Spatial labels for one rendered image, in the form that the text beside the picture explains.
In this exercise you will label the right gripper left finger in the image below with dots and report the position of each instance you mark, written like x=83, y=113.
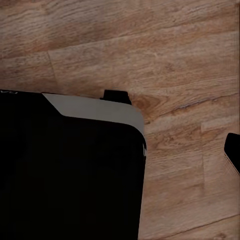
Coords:
x=12, y=149

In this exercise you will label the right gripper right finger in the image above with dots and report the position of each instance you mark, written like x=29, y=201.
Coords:
x=232, y=149

